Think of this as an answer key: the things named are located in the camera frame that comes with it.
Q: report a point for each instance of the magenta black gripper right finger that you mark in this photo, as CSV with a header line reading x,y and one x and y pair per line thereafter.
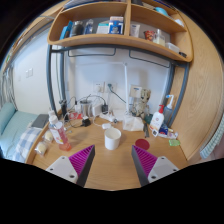
x,y
149,167

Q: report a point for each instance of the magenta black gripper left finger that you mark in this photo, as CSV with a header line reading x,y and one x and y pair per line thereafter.
x,y
74,168

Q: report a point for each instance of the clear bottle with pink label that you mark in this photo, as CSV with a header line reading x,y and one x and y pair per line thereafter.
x,y
56,127

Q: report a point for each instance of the red round coaster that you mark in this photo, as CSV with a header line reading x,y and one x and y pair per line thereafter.
x,y
142,143

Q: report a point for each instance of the green small packet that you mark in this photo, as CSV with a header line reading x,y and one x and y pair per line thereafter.
x,y
174,142

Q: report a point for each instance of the wrapped bun snack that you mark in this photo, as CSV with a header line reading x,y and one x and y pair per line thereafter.
x,y
42,146

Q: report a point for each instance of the black power adapter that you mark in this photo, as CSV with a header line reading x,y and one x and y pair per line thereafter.
x,y
86,122

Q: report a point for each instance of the white paper cup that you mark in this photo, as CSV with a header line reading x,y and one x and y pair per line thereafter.
x,y
112,138

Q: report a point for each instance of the white pump bottle red top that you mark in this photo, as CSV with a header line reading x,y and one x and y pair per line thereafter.
x,y
157,121

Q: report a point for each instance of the crumpled white tissue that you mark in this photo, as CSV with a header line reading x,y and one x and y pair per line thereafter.
x,y
131,123

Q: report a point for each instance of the checkered blue pillow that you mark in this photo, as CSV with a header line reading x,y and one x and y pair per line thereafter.
x,y
24,145

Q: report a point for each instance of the dark notebook on bed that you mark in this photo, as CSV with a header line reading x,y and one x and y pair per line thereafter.
x,y
40,121

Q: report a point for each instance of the Groot figurine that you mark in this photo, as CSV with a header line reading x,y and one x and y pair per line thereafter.
x,y
138,108

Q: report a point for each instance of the steel mug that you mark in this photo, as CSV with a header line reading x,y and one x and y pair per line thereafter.
x,y
86,108

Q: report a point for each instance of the blue spray bottle white nozzle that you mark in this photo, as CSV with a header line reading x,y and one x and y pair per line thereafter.
x,y
168,109

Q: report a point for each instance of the white desk lamp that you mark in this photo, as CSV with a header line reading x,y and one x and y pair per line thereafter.
x,y
125,66

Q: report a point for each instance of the bed with teal bedding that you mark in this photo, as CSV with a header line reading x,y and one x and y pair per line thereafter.
x,y
13,124

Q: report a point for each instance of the white box on shelf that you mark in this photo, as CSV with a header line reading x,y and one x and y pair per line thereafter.
x,y
172,47

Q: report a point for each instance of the glass perfume bottle on shelf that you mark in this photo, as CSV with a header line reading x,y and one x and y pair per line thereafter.
x,y
159,38

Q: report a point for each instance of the red patterned cup on shelf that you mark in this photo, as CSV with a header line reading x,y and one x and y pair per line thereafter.
x,y
149,35

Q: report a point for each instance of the dark jar on shelf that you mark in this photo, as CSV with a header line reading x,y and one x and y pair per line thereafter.
x,y
77,28

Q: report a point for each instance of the blue white carton on shelf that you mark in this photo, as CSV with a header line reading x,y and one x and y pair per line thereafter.
x,y
116,25

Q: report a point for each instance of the white wall socket with plug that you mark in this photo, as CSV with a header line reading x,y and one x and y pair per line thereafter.
x,y
103,87

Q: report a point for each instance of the wooden wall shelf unit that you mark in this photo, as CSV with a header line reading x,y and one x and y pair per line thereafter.
x,y
150,25

